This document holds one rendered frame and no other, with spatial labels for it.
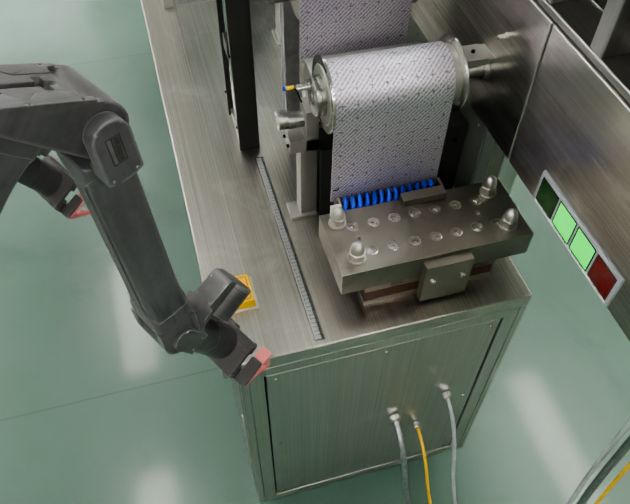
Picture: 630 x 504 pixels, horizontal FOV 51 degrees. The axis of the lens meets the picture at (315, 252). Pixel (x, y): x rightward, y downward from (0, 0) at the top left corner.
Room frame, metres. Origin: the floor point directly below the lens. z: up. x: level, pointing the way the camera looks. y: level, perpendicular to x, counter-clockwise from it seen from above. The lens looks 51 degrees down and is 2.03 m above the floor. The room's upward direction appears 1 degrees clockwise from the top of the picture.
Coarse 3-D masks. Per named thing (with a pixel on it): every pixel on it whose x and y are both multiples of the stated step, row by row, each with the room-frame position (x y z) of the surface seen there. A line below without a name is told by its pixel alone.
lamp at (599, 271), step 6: (594, 264) 0.66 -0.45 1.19; (600, 264) 0.65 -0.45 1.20; (594, 270) 0.66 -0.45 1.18; (600, 270) 0.65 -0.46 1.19; (606, 270) 0.64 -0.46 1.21; (594, 276) 0.65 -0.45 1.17; (600, 276) 0.64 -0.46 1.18; (606, 276) 0.63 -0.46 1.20; (612, 276) 0.62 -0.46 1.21; (594, 282) 0.65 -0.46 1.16; (600, 282) 0.64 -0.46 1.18; (606, 282) 0.63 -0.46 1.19; (612, 282) 0.62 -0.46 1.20; (600, 288) 0.63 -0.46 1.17; (606, 288) 0.62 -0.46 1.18; (606, 294) 0.62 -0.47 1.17
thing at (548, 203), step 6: (546, 186) 0.82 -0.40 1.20; (540, 192) 0.83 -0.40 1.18; (546, 192) 0.82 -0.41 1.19; (552, 192) 0.80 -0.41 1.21; (540, 198) 0.83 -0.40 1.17; (546, 198) 0.81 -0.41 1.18; (552, 198) 0.80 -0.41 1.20; (546, 204) 0.81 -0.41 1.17; (552, 204) 0.79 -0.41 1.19; (546, 210) 0.80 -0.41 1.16; (552, 210) 0.79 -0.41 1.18
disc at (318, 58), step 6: (318, 54) 1.04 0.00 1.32; (318, 60) 1.03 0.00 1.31; (324, 60) 1.01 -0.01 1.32; (312, 66) 1.07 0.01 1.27; (324, 66) 1.00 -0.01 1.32; (312, 72) 1.07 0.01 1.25; (324, 72) 1.00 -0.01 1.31; (330, 78) 0.97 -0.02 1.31; (330, 84) 0.96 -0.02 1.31; (330, 90) 0.96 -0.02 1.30; (330, 96) 0.96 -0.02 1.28; (330, 120) 0.95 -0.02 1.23; (324, 126) 0.99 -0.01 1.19; (330, 126) 0.95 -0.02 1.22; (330, 132) 0.95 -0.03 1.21
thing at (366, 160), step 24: (432, 120) 1.00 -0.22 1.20; (336, 144) 0.95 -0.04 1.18; (360, 144) 0.96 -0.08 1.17; (384, 144) 0.98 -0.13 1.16; (408, 144) 0.99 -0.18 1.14; (432, 144) 1.01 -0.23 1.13; (336, 168) 0.95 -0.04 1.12; (360, 168) 0.96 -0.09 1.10; (384, 168) 0.98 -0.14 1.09; (408, 168) 0.99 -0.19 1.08; (432, 168) 1.01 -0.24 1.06; (336, 192) 0.95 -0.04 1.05; (360, 192) 0.97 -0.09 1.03
